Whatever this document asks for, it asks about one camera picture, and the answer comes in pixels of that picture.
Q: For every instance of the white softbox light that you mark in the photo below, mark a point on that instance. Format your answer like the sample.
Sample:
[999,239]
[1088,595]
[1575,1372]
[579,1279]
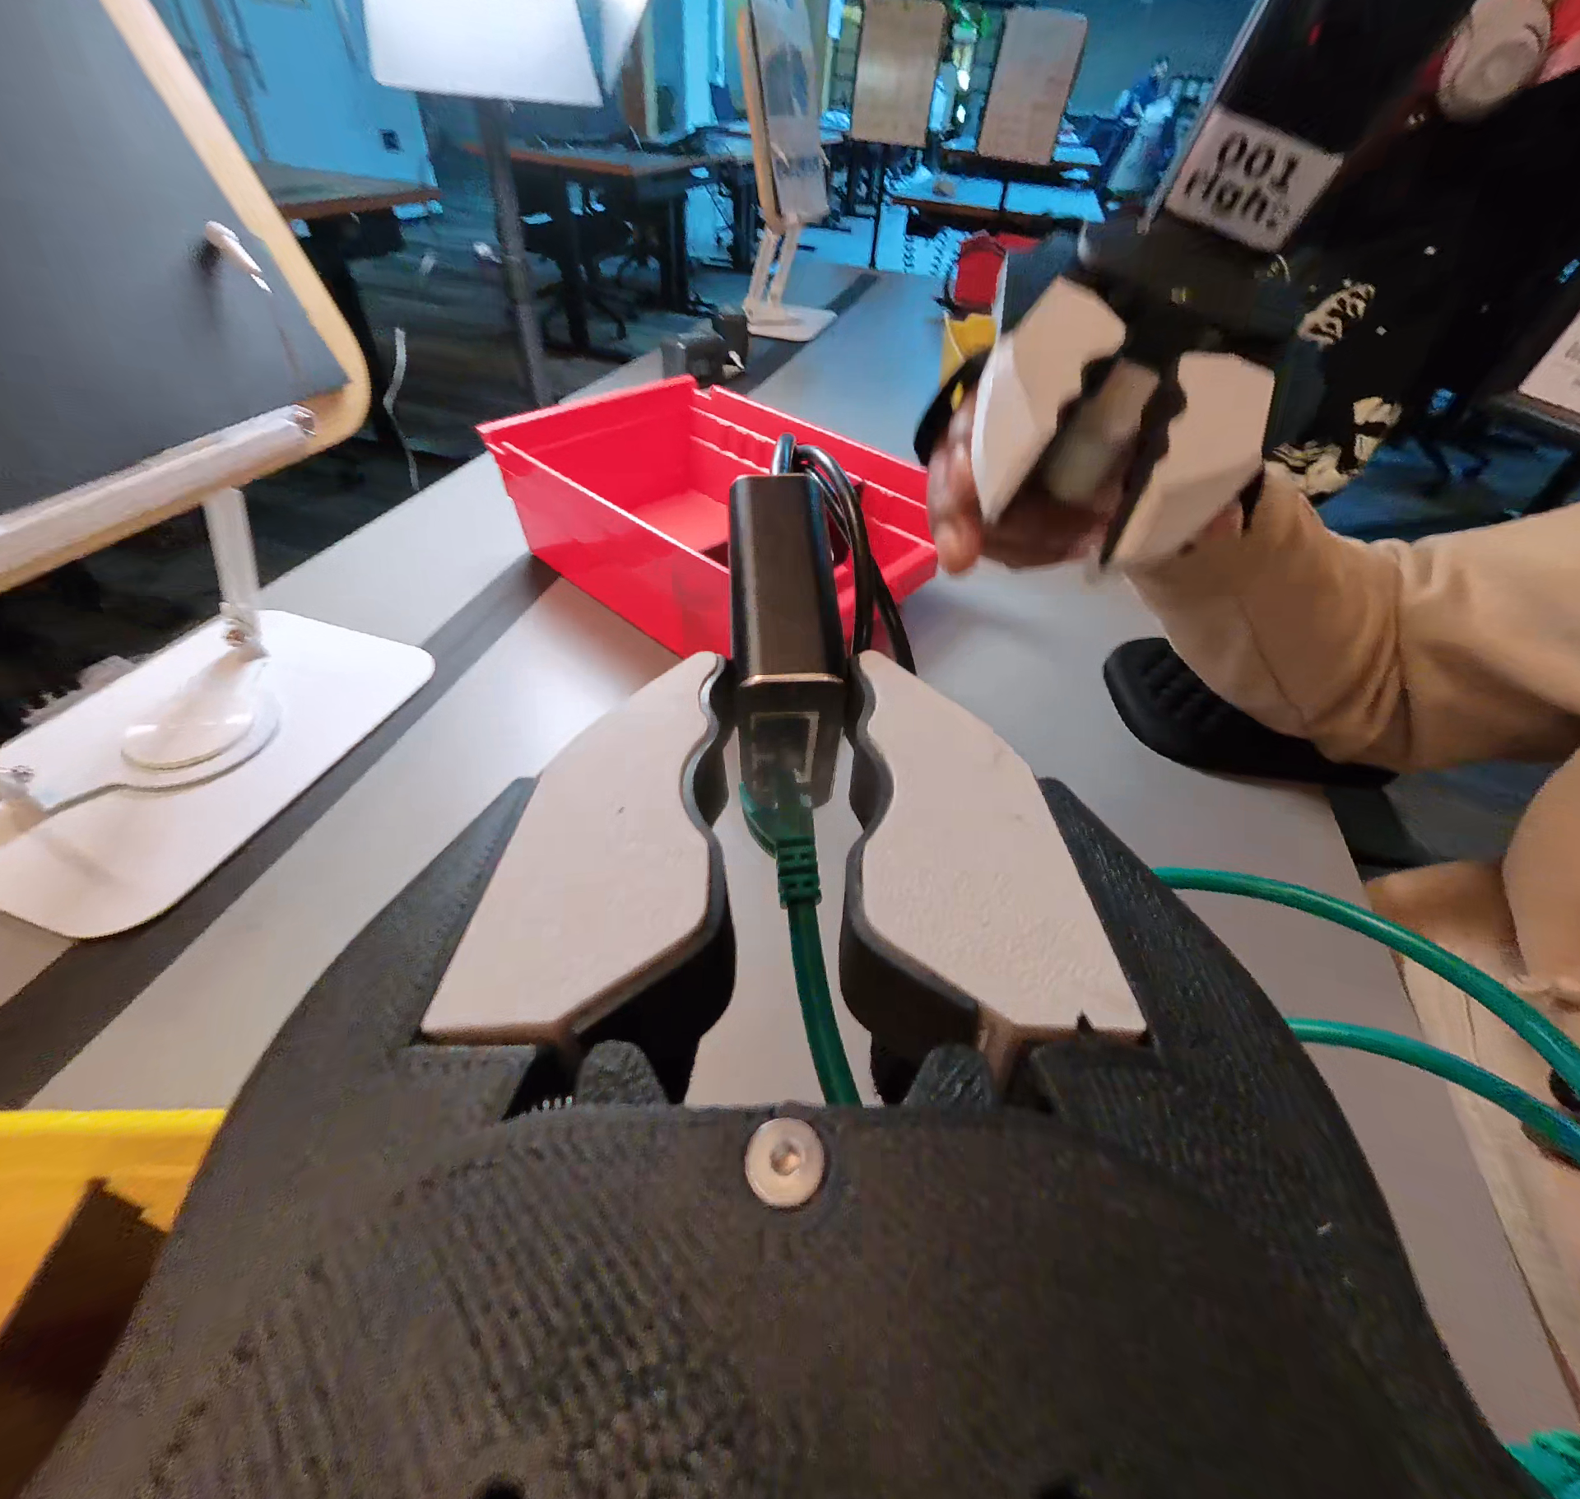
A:
[493,5]

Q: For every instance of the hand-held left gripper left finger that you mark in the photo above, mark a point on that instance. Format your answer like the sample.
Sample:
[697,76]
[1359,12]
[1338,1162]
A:
[579,882]

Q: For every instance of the person's right hand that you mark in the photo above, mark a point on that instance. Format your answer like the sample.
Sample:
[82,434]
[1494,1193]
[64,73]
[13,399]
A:
[1023,542]

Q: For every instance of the black chair armrest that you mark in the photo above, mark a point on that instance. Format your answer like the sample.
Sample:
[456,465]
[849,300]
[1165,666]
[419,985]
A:
[1185,709]

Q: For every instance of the black board wooden rim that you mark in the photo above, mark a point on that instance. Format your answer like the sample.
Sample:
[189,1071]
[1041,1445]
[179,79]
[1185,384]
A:
[123,228]

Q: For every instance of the wooden office desk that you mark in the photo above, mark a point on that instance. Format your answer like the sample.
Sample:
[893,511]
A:
[345,185]
[579,155]

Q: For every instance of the yellow plastic bin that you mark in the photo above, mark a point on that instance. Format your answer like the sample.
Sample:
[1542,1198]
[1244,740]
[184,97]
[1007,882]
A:
[74,1153]
[969,345]

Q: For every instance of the white paper sign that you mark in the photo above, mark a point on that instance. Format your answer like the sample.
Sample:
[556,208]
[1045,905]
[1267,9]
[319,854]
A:
[1555,363]

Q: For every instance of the standing sign board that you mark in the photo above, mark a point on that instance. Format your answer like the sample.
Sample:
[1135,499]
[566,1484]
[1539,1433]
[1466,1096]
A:
[783,66]

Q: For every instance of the red plastic bin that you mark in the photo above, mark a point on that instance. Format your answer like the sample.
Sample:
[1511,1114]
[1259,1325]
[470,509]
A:
[987,270]
[592,499]

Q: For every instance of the grey table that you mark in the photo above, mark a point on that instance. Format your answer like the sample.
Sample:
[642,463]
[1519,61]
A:
[987,196]

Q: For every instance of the dark grey ethernet adapter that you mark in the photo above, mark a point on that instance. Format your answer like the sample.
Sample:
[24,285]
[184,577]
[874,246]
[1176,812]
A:
[783,585]

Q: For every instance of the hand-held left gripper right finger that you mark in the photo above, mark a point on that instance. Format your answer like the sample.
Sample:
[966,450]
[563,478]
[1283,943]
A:
[987,895]

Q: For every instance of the wooden panel board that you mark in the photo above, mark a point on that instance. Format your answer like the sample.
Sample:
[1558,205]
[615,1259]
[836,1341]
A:
[1033,86]
[898,66]

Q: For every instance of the grey light stand pole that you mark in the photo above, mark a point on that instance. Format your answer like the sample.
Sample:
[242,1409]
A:
[512,252]

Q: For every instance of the small black device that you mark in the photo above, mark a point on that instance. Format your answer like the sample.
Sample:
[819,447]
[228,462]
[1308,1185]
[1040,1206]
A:
[697,351]

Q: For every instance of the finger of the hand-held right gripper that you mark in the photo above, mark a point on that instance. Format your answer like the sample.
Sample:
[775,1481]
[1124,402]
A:
[1043,376]
[1216,437]

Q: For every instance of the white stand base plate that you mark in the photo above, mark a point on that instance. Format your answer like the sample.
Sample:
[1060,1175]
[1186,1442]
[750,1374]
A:
[307,722]

